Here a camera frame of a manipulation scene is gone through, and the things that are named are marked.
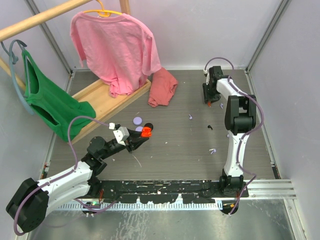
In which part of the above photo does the grey-blue hanger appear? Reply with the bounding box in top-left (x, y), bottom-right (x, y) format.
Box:
top-left (0, 39), bottom-right (35, 115)

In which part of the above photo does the wooden clothes rack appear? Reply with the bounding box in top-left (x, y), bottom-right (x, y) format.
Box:
top-left (0, 0), bottom-right (131, 90)

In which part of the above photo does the lilac earbud case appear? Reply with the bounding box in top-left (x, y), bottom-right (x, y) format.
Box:
top-left (135, 126), bottom-right (143, 132)
top-left (132, 116), bottom-right (143, 126)

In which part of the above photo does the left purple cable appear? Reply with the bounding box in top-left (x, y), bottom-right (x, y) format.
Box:
top-left (13, 115), bottom-right (115, 236)

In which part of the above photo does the orange earbud case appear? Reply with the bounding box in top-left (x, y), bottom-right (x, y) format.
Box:
top-left (140, 126), bottom-right (152, 138)

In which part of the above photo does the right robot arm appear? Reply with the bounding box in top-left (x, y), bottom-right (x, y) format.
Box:
top-left (131, 66), bottom-right (257, 198)

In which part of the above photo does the green tank top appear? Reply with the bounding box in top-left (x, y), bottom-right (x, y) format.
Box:
top-left (21, 50), bottom-right (96, 142)

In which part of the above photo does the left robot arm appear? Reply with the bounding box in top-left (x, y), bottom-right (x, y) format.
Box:
top-left (5, 131), bottom-right (149, 236)

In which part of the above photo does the white cable duct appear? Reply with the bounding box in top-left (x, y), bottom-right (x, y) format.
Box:
top-left (56, 200), bottom-right (223, 211)

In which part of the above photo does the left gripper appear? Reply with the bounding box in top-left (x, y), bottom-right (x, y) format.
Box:
top-left (100, 128), bottom-right (148, 160)

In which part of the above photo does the pink t-shirt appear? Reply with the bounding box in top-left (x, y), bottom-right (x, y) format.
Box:
top-left (70, 12), bottom-right (162, 98)

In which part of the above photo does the salmon folded shirt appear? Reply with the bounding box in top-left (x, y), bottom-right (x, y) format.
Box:
top-left (148, 67), bottom-right (179, 108)

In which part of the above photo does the yellow hanger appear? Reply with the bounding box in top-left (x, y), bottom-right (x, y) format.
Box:
top-left (83, 0), bottom-right (122, 18)

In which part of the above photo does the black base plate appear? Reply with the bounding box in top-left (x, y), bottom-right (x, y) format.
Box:
top-left (82, 180), bottom-right (241, 204)

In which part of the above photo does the purple cable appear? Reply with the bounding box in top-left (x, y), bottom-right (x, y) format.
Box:
top-left (13, 115), bottom-right (115, 236)
top-left (204, 57), bottom-right (265, 216)

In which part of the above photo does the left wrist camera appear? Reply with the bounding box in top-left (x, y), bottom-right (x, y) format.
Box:
top-left (113, 126), bottom-right (130, 146)

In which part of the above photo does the black earbud case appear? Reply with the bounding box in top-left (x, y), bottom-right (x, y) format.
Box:
top-left (144, 122), bottom-right (154, 130)

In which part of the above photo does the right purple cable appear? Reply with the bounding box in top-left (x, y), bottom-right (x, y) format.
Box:
top-left (204, 57), bottom-right (265, 216)

